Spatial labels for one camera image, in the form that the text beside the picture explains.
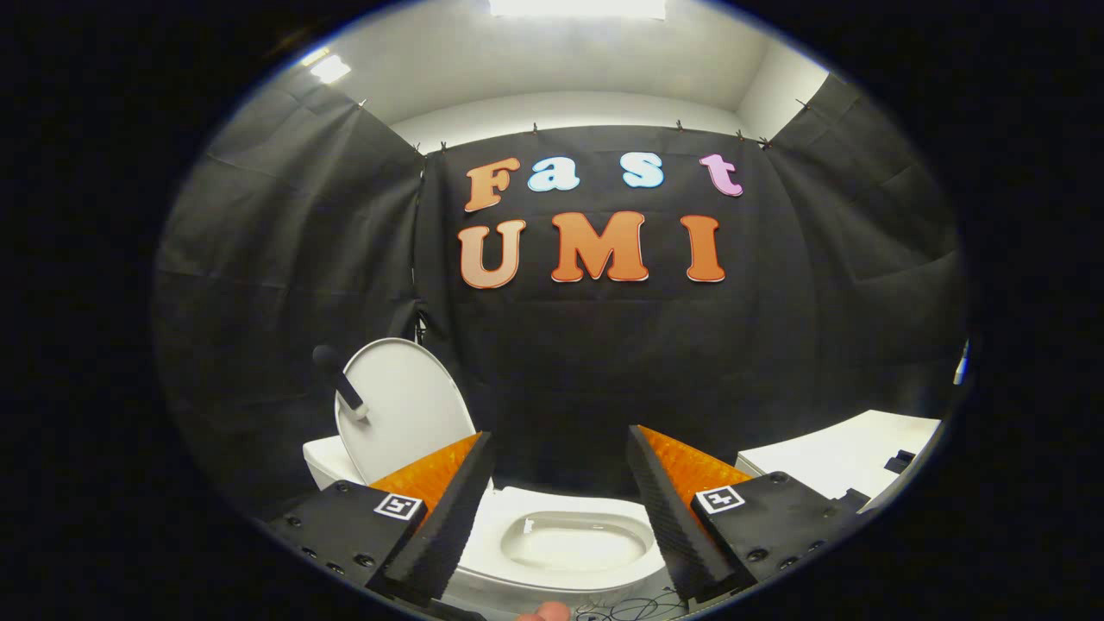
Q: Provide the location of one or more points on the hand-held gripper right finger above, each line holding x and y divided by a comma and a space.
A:
673, 526

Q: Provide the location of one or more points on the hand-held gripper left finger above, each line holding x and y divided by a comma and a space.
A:
448, 526

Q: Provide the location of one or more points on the white toilet lid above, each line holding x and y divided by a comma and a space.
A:
405, 405

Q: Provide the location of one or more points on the white toilet seat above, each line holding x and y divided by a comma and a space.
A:
561, 582

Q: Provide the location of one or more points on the white toilet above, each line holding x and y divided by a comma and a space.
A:
323, 461

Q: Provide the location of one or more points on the white cabinet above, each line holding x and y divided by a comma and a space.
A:
828, 457

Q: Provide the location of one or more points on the black backdrop cloth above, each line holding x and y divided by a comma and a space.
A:
586, 354

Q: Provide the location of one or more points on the small black object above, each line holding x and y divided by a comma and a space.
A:
900, 461

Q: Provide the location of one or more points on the small ceiling light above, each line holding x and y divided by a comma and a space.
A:
330, 69

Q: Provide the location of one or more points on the large ceiling light panel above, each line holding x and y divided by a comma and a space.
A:
578, 7

